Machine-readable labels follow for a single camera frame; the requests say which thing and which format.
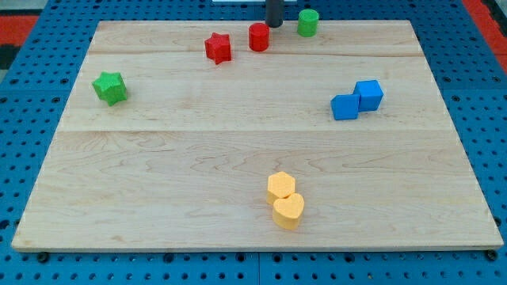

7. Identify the blue triangle block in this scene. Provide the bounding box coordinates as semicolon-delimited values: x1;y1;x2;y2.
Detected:
330;94;360;120

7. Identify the blue cube block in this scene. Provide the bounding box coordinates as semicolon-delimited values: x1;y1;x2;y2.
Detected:
353;80;383;112

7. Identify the light wooden board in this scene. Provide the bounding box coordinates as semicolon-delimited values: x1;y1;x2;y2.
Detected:
12;21;503;253

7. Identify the yellow hexagon block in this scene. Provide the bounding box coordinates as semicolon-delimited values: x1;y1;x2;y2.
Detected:
266;172;295;205

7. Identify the green star block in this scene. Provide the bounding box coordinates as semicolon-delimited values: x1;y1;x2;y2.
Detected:
92;72;128;106

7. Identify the green cylinder block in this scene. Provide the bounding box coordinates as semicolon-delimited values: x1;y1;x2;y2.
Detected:
297;9;319;37

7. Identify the red star block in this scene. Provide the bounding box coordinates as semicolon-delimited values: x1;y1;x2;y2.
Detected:
204;32;232;65

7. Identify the red cylinder block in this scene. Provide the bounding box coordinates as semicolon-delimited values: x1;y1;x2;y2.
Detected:
249;23;270;51

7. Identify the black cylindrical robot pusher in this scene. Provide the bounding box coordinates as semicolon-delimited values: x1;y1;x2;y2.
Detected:
265;0;284;28

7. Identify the yellow heart block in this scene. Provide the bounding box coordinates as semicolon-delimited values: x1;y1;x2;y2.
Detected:
273;193;305;230

